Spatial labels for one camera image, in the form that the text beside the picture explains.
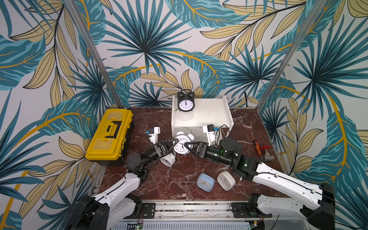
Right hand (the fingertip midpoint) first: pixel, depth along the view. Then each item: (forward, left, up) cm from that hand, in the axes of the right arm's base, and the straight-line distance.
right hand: (185, 145), depth 62 cm
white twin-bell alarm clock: (+3, 0, +3) cm, 4 cm away
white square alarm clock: (-7, -22, -25) cm, 34 cm away
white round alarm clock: (+4, +10, -25) cm, 27 cm away
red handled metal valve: (+7, -52, -29) cm, 60 cm away
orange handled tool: (+13, -49, -31) cm, 59 cm away
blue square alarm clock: (-8, -11, -26) cm, 29 cm away
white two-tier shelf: (+17, -16, +1) cm, 24 cm away
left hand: (+1, +3, -1) cm, 3 cm away
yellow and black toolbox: (+11, +43, -15) cm, 46 cm away
